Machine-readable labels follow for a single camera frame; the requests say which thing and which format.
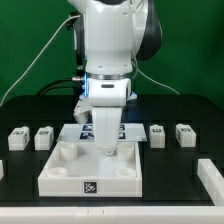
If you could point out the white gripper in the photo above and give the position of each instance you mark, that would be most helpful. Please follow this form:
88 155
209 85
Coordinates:
106 124

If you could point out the white square tabletop part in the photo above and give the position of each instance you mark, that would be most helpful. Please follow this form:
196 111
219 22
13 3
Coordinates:
79 169

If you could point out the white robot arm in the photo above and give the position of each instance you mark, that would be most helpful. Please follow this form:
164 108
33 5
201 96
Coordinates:
112 36

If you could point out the tag sheet with markers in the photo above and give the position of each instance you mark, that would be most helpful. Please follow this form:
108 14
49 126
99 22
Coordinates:
84 133

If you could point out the white obstacle piece left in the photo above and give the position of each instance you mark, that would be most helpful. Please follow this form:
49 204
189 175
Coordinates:
1 170

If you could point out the white obstacle wall right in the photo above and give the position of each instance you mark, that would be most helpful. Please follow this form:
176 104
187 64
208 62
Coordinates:
212 181

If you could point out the white front rail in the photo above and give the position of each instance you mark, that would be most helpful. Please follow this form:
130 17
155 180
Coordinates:
113 215

